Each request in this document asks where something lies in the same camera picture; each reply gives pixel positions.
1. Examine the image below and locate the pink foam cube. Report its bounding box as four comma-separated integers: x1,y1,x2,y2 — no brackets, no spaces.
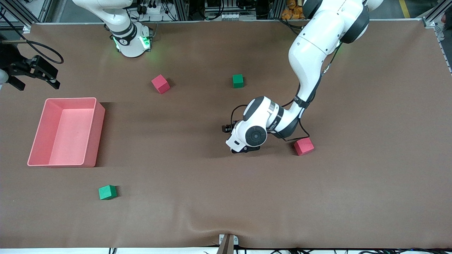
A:
151,74,171,95
293,137,315,156

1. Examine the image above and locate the pink plastic bin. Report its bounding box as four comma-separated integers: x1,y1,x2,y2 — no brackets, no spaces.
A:
27,97,106,168

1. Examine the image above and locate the orange snack bags pile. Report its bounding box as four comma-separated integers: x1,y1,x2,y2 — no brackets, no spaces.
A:
281,0,305,20

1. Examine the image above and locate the metal table edge bracket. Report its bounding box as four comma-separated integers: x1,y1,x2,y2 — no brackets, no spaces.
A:
217,234,239,254

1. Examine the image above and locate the aluminium frame profile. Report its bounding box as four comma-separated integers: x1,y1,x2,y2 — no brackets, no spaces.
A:
422,0,452,29
0,0,53,34

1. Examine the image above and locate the white power strip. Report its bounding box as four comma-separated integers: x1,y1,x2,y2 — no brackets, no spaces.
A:
136,2,163,15

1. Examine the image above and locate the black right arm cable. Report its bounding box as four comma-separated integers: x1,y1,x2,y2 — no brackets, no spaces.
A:
0,11,64,65

